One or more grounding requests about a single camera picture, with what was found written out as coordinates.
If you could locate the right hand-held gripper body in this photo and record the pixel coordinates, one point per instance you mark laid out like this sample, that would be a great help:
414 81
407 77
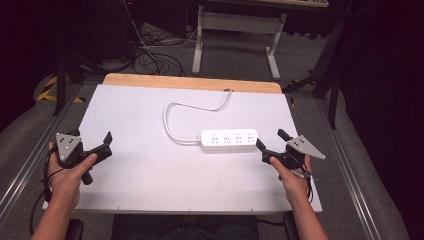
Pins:
297 151

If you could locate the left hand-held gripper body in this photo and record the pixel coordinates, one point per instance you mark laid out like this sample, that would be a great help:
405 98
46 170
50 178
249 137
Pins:
68 146

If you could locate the white power strip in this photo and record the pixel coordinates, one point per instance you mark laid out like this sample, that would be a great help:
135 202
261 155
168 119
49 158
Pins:
230 139

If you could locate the person's right hand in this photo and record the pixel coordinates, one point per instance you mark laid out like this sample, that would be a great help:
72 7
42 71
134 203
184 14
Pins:
293 181

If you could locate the person's left hand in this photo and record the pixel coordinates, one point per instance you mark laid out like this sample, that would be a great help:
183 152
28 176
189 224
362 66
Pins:
66 181

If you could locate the yellow black floor tape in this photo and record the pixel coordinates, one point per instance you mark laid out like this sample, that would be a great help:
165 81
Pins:
46 91

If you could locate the black metal stand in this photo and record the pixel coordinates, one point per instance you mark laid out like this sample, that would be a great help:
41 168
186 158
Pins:
333 86
60 83

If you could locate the person's lap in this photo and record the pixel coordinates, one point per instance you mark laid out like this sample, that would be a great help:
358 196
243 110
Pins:
186 228

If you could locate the aluminium rail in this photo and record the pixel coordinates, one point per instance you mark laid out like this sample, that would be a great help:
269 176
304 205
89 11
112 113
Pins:
350 173
36 156

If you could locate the white metal desk frame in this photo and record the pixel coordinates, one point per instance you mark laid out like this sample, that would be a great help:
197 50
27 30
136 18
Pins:
240 23

